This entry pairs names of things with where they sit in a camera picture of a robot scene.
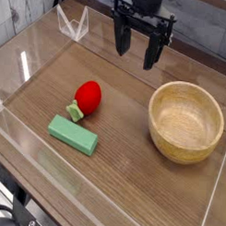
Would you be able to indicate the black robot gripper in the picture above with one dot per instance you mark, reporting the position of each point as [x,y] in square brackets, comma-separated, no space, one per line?
[147,16]

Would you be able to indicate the red plush strawberry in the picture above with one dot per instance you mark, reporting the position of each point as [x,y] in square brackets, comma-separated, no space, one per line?
[86,100]

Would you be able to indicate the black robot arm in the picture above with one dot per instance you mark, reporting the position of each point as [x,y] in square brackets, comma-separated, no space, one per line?
[148,17]

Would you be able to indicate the wooden bowl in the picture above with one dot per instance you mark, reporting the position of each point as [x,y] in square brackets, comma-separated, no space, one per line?
[185,122]

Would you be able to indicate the green rectangular block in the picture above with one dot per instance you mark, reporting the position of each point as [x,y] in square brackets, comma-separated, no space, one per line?
[73,135]

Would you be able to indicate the black table clamp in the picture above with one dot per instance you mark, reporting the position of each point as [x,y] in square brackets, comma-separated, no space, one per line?
[23,217]

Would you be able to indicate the clear acrylic corner bracket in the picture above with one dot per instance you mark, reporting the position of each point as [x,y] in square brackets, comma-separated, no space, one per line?
[75,30]

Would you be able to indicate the clear acrylic tray wall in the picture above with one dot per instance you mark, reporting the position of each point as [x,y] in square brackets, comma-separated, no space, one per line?
[126,181]

